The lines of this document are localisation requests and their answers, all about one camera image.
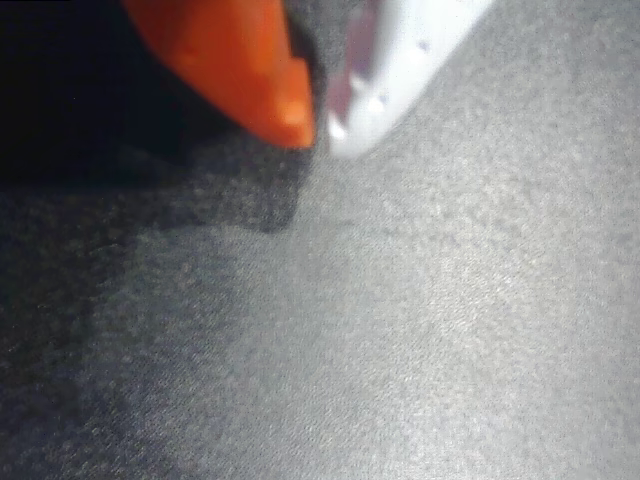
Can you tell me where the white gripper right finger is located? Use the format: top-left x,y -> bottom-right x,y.
323,0 -> 494,160

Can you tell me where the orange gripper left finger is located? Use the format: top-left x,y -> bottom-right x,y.
119,0 -> 317,148

